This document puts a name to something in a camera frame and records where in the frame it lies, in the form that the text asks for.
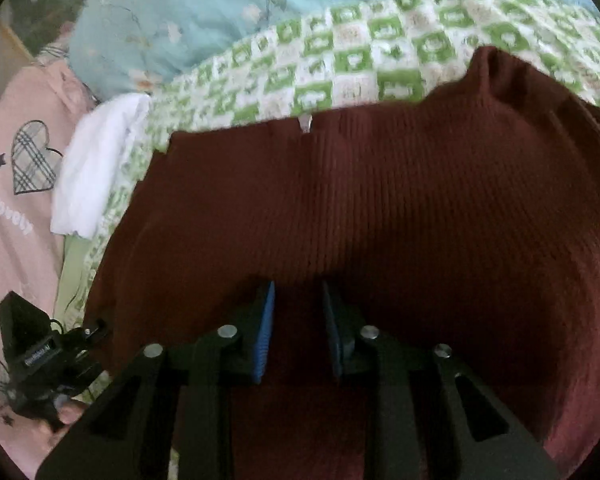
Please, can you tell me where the pink heart print blanket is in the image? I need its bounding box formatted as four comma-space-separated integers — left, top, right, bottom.
0, 60, 103, 480

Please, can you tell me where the green checked bed sheet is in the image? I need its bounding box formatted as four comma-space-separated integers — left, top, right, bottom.
55, 0, 600, 313

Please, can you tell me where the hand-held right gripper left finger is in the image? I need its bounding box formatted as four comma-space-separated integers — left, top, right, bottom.
35, 280, 277, 480

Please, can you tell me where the white cloth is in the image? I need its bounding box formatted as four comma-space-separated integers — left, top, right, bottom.
49, 93, 154, 239

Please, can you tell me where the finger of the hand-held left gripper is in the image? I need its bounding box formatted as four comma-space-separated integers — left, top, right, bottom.
76, 318, 109, 352
77, 358, 105, 394

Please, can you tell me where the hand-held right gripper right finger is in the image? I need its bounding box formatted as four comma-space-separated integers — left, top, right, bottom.
321, 280, 561, 480

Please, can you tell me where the maroon knit hooded sweater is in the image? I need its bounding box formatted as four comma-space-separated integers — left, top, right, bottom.
82, 45, 600, 480

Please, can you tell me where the light blue floral quilt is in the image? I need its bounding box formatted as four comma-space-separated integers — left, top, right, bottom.
67, 0, 600, 102

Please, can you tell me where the light green cloth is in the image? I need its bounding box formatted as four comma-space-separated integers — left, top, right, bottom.
54, 234, 97, 313

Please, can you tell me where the person's left hand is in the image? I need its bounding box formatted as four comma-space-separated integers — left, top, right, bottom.
55, 400, 88, 430

